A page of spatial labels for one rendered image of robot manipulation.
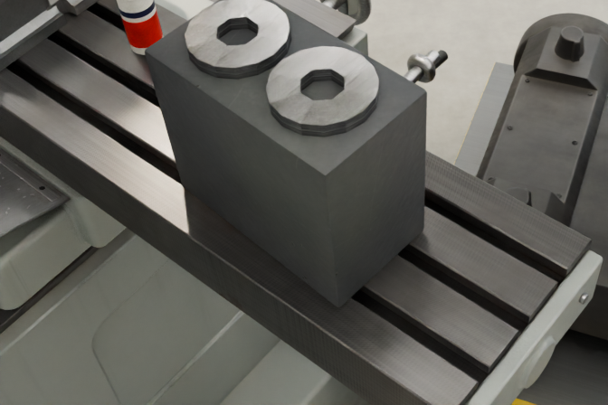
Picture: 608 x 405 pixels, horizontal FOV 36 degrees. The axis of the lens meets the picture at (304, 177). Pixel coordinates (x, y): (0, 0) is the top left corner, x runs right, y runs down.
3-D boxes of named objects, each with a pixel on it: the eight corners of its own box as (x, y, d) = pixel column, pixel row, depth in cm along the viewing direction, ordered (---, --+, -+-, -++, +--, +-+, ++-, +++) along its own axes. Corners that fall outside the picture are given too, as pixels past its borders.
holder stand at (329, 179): (266, 120, 100) (242, -32, 85) (425, 230, 89) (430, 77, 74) (181, 187, 95) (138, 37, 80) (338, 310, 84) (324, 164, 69)
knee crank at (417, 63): (430, 52, 171) (431, 27, 166) (457, 65, 168) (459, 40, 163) (355, 123, 161) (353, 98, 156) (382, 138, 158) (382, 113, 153)
